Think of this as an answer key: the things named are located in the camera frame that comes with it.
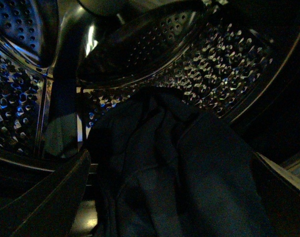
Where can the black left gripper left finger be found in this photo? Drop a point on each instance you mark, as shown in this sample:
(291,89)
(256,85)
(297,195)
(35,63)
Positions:
(49,208)

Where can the blue garment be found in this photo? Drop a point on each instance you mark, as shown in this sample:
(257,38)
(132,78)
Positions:
(167,169)

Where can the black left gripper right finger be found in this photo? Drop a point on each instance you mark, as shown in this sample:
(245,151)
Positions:
(279,190)

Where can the grey front-load washing machine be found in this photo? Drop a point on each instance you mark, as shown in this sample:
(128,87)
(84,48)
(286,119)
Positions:
(66,63)

